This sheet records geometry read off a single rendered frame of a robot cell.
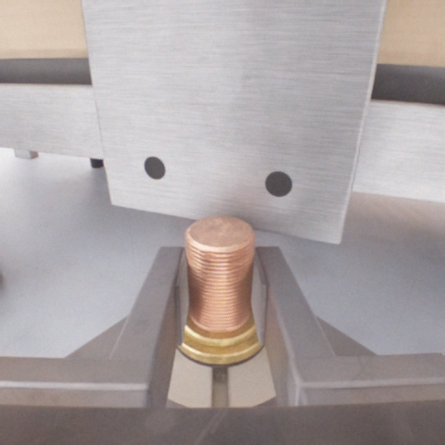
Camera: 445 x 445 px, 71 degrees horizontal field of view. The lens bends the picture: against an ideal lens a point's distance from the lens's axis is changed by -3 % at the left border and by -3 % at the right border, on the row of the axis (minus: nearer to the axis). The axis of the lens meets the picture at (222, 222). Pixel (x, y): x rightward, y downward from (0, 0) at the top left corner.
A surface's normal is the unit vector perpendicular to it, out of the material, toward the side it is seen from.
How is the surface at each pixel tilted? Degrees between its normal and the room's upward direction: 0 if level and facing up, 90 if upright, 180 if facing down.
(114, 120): 90
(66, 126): 90
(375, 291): 180
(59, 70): 90
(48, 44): 90
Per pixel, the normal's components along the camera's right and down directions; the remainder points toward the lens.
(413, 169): -0.33, 0.45
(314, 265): 0.01, -0.88
